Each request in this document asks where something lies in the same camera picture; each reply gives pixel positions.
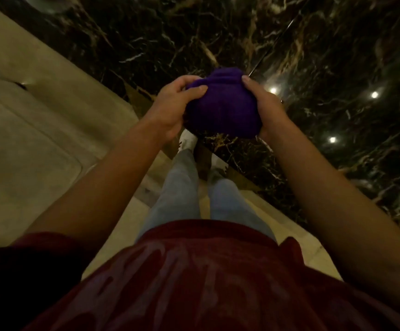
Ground person's right hand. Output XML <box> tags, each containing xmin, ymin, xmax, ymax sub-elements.
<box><xmin>241</xmin><ymin>75</ymin><xmax>291</xmax><ymax>140</ymax></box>

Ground white shoe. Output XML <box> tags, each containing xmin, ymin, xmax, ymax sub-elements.
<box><xmin>210</xmin><ymin>153</ymin><xmax>229</xmax><ymax>173</ymax></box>
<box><xmin>177</xmin><ymin>129</ymin><xmax>199</xmax><ymax>155</ymax></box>

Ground person's left forearm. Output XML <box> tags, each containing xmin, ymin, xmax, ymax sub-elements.
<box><xmin>23</xmin><ymin>117</ymin><xmax>169</xmax><ymax>250</ymax></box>

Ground person's left hand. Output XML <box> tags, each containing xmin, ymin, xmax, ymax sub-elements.
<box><xmin>144</xmin><ymin>75</ymin><xmax>209</xmax><ymax>143</ymax></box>

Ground purple cloth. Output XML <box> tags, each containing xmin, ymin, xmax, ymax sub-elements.
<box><xmin>183</xmin><ymin>67</ymin><xmax>263</xmax><ymax>139</ymax></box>

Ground beige sofa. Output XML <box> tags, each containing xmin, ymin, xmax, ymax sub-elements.
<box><xmin>0</xmin><ymin>0</ymin><xmax>142</xmax><ymax>252</ymax></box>

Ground dark red shirt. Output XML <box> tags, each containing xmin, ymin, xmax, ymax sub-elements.
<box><xmin>0</xmin><ymin>219</ymin><xmax>400</xmax><ymax>331</ymax></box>

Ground light blue jeans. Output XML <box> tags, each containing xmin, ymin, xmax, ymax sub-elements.
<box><xmin>135</xmin><ymin>148</ymin><xmax>278</xmax><ymax>244</ymax></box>

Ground person's right forearm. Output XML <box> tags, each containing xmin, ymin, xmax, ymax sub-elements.
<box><xmin>259</xmin><ymin>115</ymin><xmax>400</xmax><ymax>309</ymax></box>

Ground grey round object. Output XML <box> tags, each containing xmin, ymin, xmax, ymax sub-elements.
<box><xmin>22</xmin><ymin>0</ymin><xmax>73</xmax><ymax>15</ymax></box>

